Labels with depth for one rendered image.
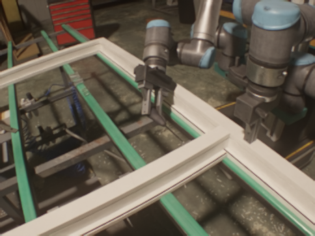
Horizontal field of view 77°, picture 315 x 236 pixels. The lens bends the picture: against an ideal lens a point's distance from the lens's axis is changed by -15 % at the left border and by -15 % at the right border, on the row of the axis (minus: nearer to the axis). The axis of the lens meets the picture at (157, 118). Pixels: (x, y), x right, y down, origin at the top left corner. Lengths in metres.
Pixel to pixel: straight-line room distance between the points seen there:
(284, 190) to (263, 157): 0.10
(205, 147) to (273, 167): 0.19
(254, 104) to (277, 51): 0.13
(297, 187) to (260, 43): 0.35
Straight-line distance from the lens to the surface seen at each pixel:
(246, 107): 0.51
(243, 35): 1.41
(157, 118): 0.69
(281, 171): 0.60
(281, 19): 0.45
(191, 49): 0.88
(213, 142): 0.62
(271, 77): 0.49
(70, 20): 4.11
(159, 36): 0.80
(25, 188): 0.73
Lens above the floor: 1.37
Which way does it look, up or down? 38 degrees down
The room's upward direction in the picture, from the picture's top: 4 degrees counter-clockwise
